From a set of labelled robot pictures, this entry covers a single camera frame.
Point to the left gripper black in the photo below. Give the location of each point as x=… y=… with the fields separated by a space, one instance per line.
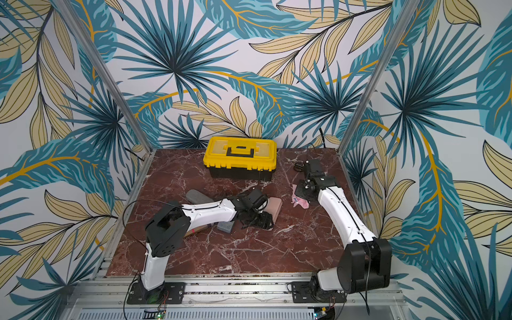
x=265 y=223

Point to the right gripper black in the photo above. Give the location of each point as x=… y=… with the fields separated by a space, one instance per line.
x=304 y=190

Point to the pink cloth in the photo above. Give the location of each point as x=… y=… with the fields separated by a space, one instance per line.
x=298 y=201

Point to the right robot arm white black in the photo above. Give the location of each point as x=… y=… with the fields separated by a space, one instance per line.
x=365 y=263

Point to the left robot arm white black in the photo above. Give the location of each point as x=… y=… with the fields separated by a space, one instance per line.
x=166 y=231

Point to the grey-blue rectangular eyeglass case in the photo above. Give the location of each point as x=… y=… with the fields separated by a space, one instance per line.
x=226 y=227

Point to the brown case with red band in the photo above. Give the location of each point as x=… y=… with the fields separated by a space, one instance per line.
x=197 y=230

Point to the grey oval eyeglass case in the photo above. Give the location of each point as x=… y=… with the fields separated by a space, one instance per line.
x=195 y=197

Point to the yellow black toolbox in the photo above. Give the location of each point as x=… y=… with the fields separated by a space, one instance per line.
x=241 y=158

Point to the aluminium front rail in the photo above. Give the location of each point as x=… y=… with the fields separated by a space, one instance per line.
x=266 y=296

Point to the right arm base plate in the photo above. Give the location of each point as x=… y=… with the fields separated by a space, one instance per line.
x=310 y=292

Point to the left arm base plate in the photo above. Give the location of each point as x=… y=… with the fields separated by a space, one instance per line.
x=160 y=294

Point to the right metal frame post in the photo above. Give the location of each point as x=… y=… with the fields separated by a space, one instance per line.
x=388 y=50

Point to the metal frame post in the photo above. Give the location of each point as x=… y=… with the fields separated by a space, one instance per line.
x=388 y=50
x=71 y=18

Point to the left metal frame post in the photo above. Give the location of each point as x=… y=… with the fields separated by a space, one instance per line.
x=71 y=18

